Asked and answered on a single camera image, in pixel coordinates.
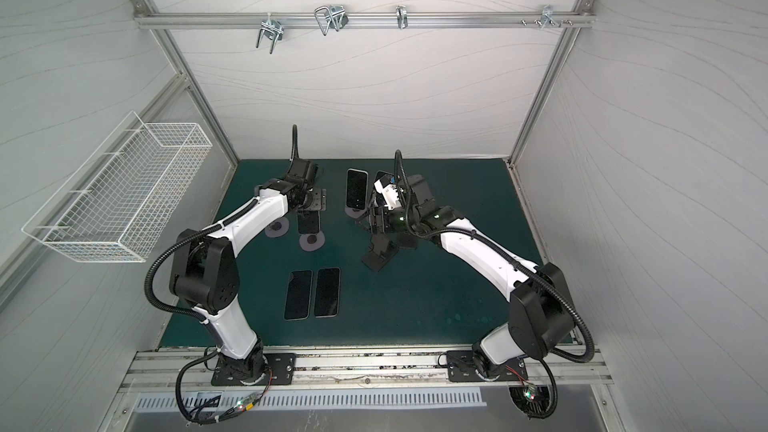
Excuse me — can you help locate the metal u-bolt clamp middle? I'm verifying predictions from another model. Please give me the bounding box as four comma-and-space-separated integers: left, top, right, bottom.
314, 5, 349, 36

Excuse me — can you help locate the black corrugated right cable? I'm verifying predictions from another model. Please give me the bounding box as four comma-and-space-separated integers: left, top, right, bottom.
392, 149, 596, 365

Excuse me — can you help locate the metal u-bolt clamp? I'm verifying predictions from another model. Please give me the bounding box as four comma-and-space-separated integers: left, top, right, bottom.
255, 16, 284, 54
314, 5, 349, 36

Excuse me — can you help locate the aluminium top cross bar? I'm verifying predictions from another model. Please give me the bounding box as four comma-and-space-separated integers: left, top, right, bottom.
134, 9, 597, 30

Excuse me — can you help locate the metal u-bolt clamp left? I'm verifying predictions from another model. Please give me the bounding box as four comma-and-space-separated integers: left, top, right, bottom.
255, 16, 284, 54

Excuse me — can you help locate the white wire basket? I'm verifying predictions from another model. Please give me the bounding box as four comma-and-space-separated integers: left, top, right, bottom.
21, 112, 212, 263

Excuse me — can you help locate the white slotted cable duct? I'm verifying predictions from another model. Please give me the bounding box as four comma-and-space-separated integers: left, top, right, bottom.
134, 387, 487, 413

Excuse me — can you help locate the small metal bracket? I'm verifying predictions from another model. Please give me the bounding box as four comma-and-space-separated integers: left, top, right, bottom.
395, 5, 408, 30

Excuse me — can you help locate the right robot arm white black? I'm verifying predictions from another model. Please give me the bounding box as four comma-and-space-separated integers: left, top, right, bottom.
365, 173, 594, 377

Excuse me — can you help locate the metal bolt bracket right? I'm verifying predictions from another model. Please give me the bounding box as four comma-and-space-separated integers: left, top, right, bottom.
520, 5, 572, 29

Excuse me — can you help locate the purple phone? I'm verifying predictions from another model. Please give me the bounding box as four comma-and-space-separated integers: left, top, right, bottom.
313, 267, 341, 318

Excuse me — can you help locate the black folding phone stand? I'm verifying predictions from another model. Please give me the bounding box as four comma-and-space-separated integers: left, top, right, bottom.
362, 234, 399, 272

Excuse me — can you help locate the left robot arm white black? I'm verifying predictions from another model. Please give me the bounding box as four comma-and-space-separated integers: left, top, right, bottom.
169, 158, 318, 375

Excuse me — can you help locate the black fan under rail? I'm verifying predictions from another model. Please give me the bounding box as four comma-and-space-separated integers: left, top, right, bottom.
509, 384, 558, 420

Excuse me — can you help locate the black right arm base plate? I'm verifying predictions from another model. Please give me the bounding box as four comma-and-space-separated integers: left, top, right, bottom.
437, 349, 528, 383

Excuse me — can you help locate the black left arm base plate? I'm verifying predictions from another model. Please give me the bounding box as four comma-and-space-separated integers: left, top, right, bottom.
211, 353, 296, 387

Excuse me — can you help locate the silver phone black screen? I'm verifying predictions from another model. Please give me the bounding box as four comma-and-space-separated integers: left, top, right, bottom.
283, 270, 313, 321

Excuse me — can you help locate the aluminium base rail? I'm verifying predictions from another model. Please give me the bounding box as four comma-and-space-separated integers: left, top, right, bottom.
118, 344, 614, 392

